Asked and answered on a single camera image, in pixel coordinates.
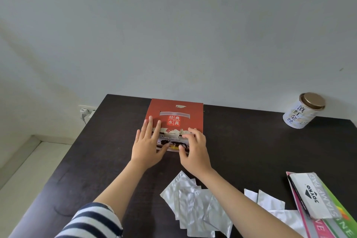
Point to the person's right hand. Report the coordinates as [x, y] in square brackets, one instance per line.
[196, 157]

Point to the pink green paper package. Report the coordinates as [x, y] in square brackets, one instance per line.
[339, 224]

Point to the red cardboard tea set box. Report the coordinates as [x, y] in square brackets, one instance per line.
[178, 109]

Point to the person's right forearm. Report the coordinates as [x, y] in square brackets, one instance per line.
[237, 207]

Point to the striped shirt sleeve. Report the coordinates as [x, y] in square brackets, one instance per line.
[89, 222]

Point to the pile of silver foil packets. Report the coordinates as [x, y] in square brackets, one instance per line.
[184, 204]

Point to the person's left hand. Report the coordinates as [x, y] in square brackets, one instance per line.
[146, 148]

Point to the white black small box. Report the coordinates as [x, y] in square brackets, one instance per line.
[312, 196]

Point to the white tea tin gold lid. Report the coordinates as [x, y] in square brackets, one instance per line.
[299, 115]

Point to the white wall socket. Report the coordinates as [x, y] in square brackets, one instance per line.
[90, 107]

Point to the person's left forearm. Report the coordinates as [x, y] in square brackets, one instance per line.
[122, 187]

